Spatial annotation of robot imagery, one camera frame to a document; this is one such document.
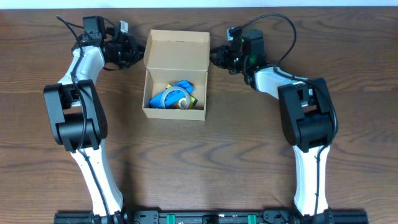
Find brown cardboard box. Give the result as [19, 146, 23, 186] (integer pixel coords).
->
[142, 29, 210, 121]

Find clear tape roll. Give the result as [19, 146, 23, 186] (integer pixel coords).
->
[160, 86, 191, 110]

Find blue plastic block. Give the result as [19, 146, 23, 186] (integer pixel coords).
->
[149, 80, 194, 109]

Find yellow highlighter pen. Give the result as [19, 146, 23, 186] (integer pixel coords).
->
[174, 96, 198, 109]

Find small yellow tape roll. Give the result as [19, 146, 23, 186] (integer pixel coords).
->
[175, 98, 191, 110]

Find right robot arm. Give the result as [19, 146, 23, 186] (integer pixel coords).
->
[210, 30, 338, 218]

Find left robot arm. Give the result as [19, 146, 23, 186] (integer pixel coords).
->
[44, 16, 145, 223]

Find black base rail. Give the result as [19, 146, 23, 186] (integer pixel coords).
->
[53, 210, 369, 224]

